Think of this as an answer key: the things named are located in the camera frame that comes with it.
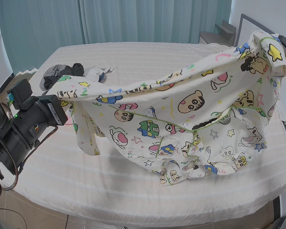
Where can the dark grey garment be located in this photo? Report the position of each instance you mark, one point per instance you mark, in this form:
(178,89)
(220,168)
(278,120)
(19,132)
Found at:
(54,70)

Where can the blue-green curtain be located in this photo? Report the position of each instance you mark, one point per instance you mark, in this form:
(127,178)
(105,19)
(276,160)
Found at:
(157,13)
(38,27)

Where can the white printed pyjama top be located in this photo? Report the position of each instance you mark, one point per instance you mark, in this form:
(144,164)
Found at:
(181,127)

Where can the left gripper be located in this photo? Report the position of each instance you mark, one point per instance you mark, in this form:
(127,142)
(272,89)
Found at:
(35,118)

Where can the grey bedside table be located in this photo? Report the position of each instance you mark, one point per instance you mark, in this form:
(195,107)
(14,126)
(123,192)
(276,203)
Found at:
(214,36)

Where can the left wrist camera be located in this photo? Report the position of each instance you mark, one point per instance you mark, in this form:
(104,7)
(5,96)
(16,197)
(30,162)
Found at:
(21,89)

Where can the white garment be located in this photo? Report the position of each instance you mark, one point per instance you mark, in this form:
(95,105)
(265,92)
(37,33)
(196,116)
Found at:
(93,73)

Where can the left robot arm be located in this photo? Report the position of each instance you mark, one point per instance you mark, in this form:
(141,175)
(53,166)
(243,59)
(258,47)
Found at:
(0,156)

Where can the black garment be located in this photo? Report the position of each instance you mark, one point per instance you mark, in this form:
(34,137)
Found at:
(77,69)

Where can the bed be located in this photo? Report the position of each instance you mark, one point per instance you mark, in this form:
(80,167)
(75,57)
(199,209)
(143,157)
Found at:
(157,63)

